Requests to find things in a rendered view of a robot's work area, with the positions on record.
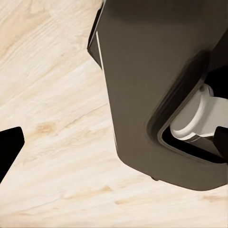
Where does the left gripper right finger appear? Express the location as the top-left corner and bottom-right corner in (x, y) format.
(213, 126), (228, 165)

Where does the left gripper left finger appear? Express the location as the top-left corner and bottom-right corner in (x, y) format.
(0, 126), (25, 183)

